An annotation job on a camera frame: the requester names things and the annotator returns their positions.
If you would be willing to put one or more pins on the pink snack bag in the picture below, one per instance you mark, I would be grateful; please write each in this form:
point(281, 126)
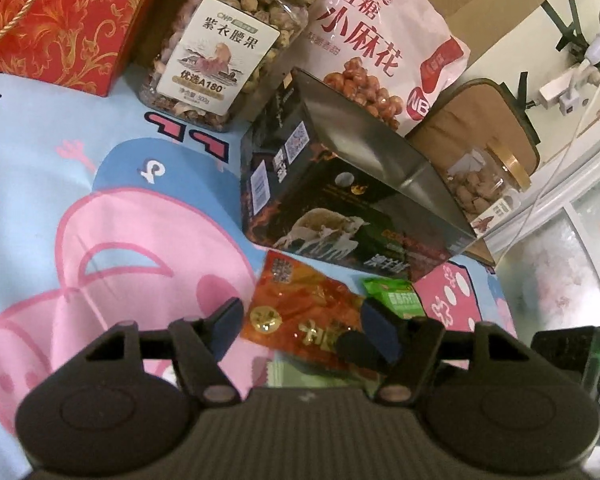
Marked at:
point(380, 35)

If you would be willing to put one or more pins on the orange snack packet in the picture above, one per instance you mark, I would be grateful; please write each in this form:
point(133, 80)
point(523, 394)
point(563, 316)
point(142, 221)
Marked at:
point(300, 310)

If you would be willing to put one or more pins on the dark printed cardboard box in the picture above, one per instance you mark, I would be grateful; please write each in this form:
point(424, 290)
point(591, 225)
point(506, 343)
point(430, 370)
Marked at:
point(330, 200)

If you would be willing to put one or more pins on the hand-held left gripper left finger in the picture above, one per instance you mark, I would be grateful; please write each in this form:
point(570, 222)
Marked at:
point(227, 324)

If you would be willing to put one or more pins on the clear cashew jar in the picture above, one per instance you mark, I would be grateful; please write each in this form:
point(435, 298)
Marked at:
point(215, 60)

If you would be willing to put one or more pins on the clear jar with gold lid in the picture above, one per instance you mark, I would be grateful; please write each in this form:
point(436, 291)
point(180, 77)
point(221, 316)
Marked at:
point(475, 187)

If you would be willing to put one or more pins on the green snack packet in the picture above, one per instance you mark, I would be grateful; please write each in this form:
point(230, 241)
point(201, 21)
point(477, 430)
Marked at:
point(395, 294)

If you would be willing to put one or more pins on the brown cushion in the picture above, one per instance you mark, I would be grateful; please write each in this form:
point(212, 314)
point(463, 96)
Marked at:
point(460, 120)

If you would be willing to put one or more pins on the red gift bag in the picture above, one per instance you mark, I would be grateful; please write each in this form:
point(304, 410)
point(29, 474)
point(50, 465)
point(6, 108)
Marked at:
point(70, 25)

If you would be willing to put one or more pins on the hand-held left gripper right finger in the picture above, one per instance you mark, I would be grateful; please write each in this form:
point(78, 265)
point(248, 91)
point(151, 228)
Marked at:
point(381, 331)

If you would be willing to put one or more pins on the printed cartoon bed sheet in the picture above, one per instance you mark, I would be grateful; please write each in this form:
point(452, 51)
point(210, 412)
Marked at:
point(80, 200)

